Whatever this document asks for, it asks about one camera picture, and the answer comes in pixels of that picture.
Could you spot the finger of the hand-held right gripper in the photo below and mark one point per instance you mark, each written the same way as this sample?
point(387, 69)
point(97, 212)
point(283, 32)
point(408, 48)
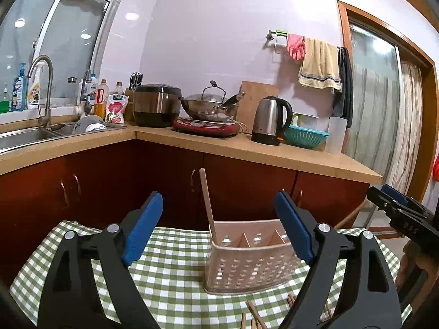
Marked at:
point(394, 193)

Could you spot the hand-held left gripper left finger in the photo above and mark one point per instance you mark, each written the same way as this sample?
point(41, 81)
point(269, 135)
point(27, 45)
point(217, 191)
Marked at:
point(144, 228)

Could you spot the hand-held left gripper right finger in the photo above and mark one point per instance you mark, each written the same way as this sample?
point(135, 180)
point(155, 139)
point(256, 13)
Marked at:
point(295, 228)

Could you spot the beige perforated utensil holder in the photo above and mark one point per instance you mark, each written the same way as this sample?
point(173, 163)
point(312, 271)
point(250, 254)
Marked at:
point(247, 267)

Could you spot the pale wooden chopstick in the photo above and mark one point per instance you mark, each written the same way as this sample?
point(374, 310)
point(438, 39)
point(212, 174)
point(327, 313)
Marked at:
point(207, 205)

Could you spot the person's right hand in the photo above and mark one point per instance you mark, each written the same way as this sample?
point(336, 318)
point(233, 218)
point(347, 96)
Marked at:
point(406, 267)

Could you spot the red hanging object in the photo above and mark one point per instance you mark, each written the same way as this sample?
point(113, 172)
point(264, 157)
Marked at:
point(436, 168)

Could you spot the wooden chair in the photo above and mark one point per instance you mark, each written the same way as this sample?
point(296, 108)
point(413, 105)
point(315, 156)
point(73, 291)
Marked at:
point(349, 216)

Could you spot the green checked tablecloth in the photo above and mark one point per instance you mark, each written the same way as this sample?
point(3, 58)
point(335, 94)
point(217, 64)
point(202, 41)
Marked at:
point(178, 267)

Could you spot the red-brown kitchen cabinet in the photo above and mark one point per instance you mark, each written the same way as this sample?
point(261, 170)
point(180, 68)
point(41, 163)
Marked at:
point(164, 178)

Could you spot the white translucent container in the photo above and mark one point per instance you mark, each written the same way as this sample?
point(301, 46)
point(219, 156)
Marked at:
point(336, 133)

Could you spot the striped curtain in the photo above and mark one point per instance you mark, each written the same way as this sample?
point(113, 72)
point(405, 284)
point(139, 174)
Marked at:
point(377, 109)

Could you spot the teal plastic colander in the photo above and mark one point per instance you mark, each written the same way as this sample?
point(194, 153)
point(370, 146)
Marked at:
point(305, 137)

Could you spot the beige kitchen countertop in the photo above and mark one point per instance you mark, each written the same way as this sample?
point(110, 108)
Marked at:
point(240, 150)

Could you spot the steel electric kettle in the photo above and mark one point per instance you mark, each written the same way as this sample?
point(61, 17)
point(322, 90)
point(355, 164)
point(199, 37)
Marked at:
point(267, 120)

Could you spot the dark hanging cloth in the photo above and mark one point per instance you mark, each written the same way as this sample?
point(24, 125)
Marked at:
point(346, 89)

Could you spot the red induction cooker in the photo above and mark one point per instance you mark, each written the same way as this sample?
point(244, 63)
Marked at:
point(202, 126)

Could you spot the pink and white bag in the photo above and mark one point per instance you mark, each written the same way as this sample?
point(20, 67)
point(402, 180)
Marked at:
point(116, 109)

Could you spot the dark rice cooker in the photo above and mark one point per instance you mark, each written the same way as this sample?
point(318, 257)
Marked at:
point(156, 106)

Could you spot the steel wok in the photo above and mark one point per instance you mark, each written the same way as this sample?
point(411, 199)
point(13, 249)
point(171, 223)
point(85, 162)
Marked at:
point(205, 113)

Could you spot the steel ladle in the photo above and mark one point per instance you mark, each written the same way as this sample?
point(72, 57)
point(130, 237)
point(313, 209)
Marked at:
point(88, 108)

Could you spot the yellow oil bottle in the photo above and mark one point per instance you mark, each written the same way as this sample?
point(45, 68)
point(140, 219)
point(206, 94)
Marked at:
point(100, 99)

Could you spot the wooden cutting board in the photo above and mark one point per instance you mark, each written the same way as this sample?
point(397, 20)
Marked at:
point(257, 92)

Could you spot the small clear bottle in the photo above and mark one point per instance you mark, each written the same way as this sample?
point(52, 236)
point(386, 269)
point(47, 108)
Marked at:
point(119, 89)

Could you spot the steel wok lid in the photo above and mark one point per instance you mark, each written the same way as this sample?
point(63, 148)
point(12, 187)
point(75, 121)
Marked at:
point(205, 97)

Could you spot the white bottle with blue cap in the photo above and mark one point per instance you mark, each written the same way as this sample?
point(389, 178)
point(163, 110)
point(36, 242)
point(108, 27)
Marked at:
point(92, 89)

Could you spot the yellow striped towel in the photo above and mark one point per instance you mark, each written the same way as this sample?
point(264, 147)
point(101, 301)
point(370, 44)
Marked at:
point(319, 65)

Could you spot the steel kitchen sink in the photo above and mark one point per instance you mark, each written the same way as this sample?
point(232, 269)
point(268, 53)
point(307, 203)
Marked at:
point(20, 138)

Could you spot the small chrome tap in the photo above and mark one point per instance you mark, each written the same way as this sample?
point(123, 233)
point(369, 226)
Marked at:
point(85, 75)

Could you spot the chrome kitchen faucet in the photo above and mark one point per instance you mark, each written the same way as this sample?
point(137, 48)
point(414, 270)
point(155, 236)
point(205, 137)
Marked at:
point(48, 85)

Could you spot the white spray bottle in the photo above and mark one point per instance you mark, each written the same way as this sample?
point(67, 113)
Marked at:
point(34, 90)

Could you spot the pink rubber glove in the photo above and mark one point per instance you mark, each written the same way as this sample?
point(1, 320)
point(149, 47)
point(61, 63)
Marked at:
point(296, 46)

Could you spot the blue dish soap bottle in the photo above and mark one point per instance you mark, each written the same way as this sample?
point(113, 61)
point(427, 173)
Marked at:
point(19, 92)

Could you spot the aluminium sliding window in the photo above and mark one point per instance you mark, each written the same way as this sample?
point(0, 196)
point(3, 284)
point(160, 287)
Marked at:
point(79, 41)

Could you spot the wooden door frame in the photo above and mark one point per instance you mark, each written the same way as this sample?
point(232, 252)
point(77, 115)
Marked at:
point(343, 20)

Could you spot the chrome towel rail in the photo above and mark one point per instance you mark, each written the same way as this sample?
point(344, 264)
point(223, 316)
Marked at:
point(279, 34)

